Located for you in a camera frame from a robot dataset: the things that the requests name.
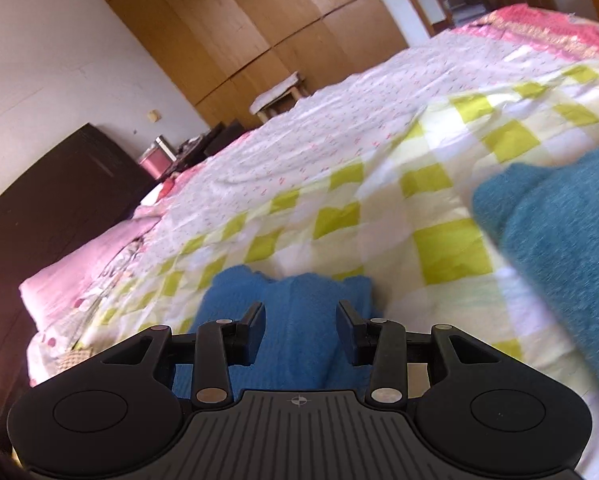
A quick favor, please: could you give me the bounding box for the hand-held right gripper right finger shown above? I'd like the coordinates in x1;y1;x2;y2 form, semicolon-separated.
336;300;500;405

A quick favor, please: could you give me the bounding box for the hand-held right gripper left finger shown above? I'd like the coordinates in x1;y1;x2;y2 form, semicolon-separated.
101;302;266;406

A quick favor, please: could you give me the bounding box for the blue knitted sweater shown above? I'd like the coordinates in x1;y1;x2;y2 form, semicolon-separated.
172;265;375;401

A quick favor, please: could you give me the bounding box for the floral folded blanket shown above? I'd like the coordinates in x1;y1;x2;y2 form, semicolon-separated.
30;230;158;361

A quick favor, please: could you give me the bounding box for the red cloth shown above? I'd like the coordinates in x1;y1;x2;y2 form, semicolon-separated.
152;179;181;203

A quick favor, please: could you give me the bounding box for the dark nightstand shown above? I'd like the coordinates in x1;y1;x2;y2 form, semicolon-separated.
162;120;245;181

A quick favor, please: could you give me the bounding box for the pink storage box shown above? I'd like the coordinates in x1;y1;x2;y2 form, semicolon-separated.
140;147;171;180

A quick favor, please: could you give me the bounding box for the brown plaid cloth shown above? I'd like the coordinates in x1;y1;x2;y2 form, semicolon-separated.
54;347;96;377

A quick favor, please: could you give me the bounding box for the pink pillow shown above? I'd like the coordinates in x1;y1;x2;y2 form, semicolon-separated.
18;220;160;333

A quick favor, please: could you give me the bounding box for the metal thermos cup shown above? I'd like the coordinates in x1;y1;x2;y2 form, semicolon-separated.
154;136;177;162

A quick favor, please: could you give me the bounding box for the wooden stool with white cushion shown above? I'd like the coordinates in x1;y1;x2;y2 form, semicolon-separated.
250;71;307;123

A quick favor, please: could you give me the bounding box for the teal knitted garment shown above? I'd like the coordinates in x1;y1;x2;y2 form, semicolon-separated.
472;140;599;431

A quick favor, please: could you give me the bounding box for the dark wooden headboard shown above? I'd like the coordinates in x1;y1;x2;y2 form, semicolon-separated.
0;124;158;441

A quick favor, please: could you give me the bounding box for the wooden wardrobe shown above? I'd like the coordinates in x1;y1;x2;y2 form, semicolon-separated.
86;0;410;131

